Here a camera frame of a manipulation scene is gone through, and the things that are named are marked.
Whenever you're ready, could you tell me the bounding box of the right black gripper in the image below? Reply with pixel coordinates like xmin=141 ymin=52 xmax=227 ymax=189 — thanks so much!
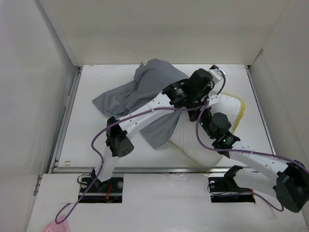
xmin=188 ymin=101 xmax=215 ymax=139

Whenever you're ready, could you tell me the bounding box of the white pillow yellow edge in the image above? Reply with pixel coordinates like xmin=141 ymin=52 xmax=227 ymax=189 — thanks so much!
xmin=169 ymin=93 xmax=246 ymax=167

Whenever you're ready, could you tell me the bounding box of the grey pillowcase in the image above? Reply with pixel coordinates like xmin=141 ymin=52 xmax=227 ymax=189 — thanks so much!
xmin=92 ymin=59 xmax=189 ymax=149

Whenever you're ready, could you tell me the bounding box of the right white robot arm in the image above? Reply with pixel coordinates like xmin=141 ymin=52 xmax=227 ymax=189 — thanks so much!
xmin=189 ymin=106 xmax=309 ymax=213

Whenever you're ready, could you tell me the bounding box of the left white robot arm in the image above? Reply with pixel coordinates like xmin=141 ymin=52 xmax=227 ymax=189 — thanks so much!
xmin=90 ymin=66 xmax=222 ymax=192

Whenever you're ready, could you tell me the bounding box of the pink cloth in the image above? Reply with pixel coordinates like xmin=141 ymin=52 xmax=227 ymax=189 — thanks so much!
xmin=44 ymin=221 xmax=70 ymax=232

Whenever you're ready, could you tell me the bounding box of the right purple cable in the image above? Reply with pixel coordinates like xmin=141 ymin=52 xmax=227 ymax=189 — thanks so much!
xmin=197 ymin=93 xmax=309 ymax=212

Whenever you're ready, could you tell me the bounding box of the purple cable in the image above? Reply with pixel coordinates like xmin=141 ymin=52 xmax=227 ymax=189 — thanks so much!
xmin=197 ymin=93 xmax=309 ymax=212
xmin=55 ymin=67 xmax=227 ymax=223

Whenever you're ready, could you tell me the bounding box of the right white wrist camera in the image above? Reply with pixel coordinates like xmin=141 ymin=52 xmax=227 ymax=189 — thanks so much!
xmin=206 ymin=92 xmax=219 ymax=107

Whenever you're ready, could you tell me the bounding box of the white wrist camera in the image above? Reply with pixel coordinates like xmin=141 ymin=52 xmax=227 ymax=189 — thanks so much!
xmin=209 ymin=65 xmax=226 ymax=84
xmin=206 ymin=92 xmax=219 ymax=107

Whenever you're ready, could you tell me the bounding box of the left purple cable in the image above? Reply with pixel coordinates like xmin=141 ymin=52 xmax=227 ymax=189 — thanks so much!
xmin=55 ymin=67 xmax=227 ymax=223

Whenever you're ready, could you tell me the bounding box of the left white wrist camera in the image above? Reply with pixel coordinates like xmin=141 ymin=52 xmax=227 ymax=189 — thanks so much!
xmin=209 ymin=65 xmax=226 ymax=84

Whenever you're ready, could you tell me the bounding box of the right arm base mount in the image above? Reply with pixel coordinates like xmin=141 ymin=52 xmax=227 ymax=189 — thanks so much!
xmin=207 ymin=165 xmax=255 ymax=203

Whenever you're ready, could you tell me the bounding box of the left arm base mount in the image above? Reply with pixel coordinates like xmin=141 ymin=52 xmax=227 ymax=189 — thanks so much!
xmin=77 ymin=174 xmax=124 ymax=203

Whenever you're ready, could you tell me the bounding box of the metal rail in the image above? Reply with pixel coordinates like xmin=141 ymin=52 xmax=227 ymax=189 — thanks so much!
xmin=50 ymin=167 xmax=230 ymax=174

